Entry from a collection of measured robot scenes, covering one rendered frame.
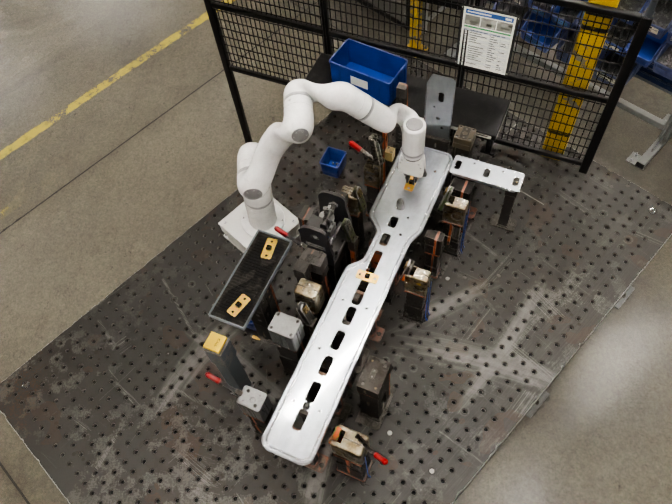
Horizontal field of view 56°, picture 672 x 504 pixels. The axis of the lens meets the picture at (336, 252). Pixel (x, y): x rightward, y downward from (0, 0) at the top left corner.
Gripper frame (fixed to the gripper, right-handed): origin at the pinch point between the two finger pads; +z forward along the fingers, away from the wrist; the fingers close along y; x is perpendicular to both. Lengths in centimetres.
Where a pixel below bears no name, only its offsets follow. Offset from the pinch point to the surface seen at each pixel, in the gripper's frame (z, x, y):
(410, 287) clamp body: 6.0, -43.3, 16.0
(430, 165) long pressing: 2.9, 11.1, 4.2
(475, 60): -16, 54, 7
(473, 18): -36, 55, 4
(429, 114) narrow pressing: -9.0, 26.6, -2.5
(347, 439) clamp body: -3, -106, 18
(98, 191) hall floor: 104, -3, -202
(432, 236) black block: 3.8, -20.6, 16.4
